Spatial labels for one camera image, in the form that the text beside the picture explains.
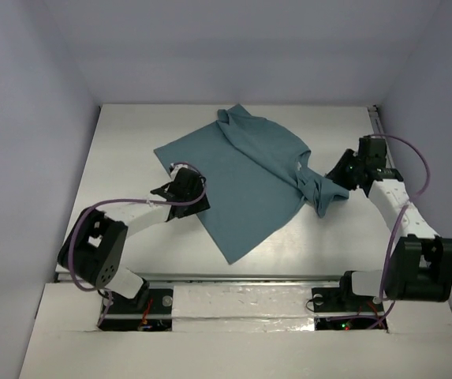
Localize teal t-shirt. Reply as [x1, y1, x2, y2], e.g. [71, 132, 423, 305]
[155, 104, 349, 264]

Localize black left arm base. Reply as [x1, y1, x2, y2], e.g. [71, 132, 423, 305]
[98, 287, 174, 332]

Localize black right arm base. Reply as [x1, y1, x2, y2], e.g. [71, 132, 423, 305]
[305, 287, 388, 332]

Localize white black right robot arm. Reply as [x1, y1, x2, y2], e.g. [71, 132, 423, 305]
[327, 134, 452, 310]

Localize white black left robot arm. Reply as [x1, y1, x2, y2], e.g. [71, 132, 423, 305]
[58, 163, 210, 312]

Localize white foam cover block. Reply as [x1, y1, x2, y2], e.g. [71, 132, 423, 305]
[171, 284, 315, 332]

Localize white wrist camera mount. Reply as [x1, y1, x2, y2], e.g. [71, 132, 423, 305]
[170, 163, 189, 180]

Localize aluminium right side rail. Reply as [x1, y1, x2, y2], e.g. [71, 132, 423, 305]
[368, 105, 394, 168]

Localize aluminium rail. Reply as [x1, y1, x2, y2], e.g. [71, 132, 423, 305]
[54, 271, 345, 283]
[368, 105, 394, 168]

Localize aluminium front rail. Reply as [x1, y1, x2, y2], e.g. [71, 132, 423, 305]
[54, 271, 345, 283]

